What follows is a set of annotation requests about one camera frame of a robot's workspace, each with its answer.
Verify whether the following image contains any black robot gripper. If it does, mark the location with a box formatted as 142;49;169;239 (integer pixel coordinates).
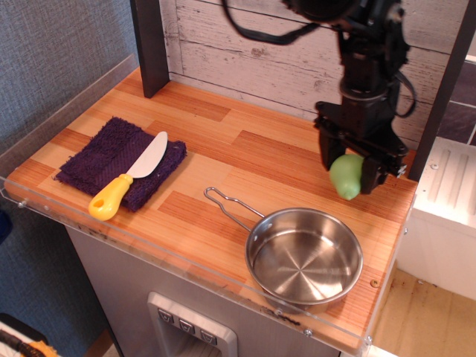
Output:
315;98;408;194

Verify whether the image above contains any green plastic toy pear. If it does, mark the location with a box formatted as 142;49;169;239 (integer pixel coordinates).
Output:
329;154;364;201

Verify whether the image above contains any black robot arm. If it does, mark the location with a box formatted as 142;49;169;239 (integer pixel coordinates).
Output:
285;1;413;194

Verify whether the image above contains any stainless steel pan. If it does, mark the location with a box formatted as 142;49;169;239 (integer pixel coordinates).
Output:
204;187;364;312

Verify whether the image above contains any white toy sink unit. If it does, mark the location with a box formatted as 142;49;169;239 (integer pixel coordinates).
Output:
393;55;476;302

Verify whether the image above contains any grey toy fridge cabinet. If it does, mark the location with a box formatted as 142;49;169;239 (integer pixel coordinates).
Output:
67;228;340;356

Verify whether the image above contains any purple folded cloth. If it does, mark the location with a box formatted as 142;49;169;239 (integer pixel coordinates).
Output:
56;117;187;212

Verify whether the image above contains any orange object at corner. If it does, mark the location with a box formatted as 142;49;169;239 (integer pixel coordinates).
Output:
1;330;58;357

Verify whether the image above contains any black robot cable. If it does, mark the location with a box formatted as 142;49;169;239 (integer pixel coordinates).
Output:
221;0;417;120

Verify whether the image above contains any clear acrylic guard rail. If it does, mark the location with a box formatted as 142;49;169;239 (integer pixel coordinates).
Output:
4;169;417;356

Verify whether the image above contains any dark right frame post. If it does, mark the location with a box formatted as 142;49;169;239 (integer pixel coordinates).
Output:
408;0;475;181

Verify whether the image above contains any yellow handled toy knife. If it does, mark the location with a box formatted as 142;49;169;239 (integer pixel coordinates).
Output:
88;132;168;221

